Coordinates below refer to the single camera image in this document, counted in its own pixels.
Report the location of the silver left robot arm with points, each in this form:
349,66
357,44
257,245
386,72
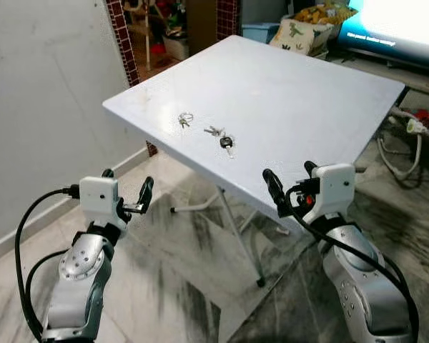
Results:
79,286

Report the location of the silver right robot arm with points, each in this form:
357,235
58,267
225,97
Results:
365,300

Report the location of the silver key bunch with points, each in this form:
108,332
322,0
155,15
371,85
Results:
213,131

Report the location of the white folding table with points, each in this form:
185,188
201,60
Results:
272,93

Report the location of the small red object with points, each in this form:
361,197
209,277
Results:
425,115

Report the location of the dinosaur print pillow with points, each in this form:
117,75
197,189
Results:
300,36

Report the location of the red tiled pillar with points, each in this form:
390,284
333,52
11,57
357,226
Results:
121,36
227,18

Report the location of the blue plastic box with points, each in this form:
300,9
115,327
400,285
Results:
257,32

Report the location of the yellow patterned cushion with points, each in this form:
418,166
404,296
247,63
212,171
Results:
322,13

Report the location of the bright television screen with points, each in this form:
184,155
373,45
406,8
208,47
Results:
400,21

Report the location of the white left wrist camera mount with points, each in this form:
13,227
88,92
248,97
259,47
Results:
99,199

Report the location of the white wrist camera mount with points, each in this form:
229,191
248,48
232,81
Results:
336,189
99,199

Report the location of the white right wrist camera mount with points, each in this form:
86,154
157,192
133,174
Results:
336,189

